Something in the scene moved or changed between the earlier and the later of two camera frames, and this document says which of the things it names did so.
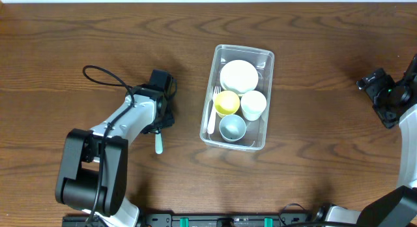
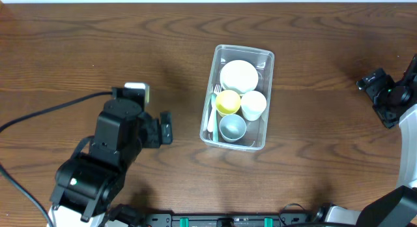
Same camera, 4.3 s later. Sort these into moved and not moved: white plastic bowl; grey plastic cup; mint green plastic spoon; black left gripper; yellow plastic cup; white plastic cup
Moved: mint green plastic spoon; black left gripper
Not moved: white plastic cup; white plastic bowl; grey plastic cup; yellow plastic cup
